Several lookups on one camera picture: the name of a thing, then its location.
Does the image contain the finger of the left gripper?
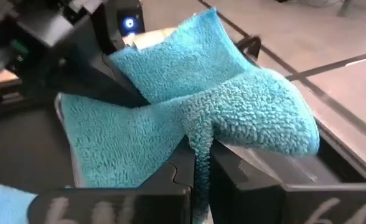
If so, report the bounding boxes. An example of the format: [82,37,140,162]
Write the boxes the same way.
[57,54,150,109]

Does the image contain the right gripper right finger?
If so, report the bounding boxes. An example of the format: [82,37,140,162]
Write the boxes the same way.
[209,139,284,224]

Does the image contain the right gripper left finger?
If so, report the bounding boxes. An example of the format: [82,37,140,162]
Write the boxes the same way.
[138,136,197,224]

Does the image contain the cyan microfiber towel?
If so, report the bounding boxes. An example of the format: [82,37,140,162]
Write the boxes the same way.
[60,7,321,224]

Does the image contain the light blue microfiber towel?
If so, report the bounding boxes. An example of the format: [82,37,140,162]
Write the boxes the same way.
[0,184,38,224]

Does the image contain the clear plastic bin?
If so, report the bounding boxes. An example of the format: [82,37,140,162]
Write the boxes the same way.
[54,91,324,189]

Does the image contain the black device with blue light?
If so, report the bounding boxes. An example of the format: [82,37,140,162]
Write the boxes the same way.
[116,6,146,38]

